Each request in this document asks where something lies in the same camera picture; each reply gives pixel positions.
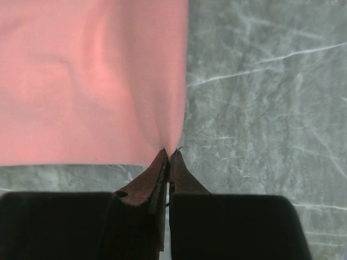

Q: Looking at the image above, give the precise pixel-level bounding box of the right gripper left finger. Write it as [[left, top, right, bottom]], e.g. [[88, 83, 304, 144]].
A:
[[114, 149, 169, 252]]

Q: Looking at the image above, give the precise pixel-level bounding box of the pink t shirt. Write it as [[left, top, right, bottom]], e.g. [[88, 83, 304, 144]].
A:
[[1, 1, 188, 166]]

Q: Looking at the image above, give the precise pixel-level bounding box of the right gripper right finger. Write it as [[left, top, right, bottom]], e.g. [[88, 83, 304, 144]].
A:
[[169, 149, 211, 195]]

